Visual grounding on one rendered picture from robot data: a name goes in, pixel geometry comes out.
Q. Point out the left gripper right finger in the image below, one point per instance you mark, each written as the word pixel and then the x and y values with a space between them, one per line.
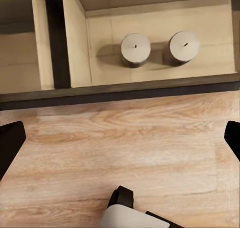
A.
pixel 232 137

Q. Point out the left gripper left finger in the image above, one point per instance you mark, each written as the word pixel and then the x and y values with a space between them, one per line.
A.
pixel 12 137

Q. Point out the cabinet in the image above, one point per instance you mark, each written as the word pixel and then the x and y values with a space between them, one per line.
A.
pixel 68 52

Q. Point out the pillar candle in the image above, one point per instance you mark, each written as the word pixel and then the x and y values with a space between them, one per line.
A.
pixel 181 49
pixel 135 50

